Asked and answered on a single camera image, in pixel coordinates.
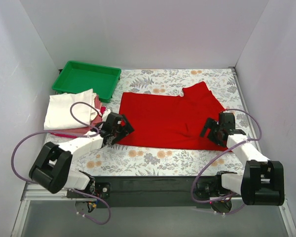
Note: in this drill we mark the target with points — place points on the green plastic tray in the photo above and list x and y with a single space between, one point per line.
77 77

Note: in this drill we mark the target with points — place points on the floral patterned table mat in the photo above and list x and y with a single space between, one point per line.
122 160

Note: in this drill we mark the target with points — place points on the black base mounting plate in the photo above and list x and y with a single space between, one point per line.
160 191

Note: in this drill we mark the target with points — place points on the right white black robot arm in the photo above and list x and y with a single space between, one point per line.
262 181

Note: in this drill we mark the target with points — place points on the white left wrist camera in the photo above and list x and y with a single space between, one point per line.
105 115

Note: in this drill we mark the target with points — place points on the red t shirt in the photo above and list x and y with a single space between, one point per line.
171 122

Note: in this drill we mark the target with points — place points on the aluminium frame rail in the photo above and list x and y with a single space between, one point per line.
43 214

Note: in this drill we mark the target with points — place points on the white folded t shirt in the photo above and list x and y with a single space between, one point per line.
58 114

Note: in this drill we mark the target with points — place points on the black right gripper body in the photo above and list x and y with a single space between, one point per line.
212 132

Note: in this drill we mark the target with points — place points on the pink folded t shirt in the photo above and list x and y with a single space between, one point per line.
86 128

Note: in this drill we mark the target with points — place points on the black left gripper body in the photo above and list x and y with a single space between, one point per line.
120 129

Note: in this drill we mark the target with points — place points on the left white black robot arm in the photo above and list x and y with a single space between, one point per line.
52 168

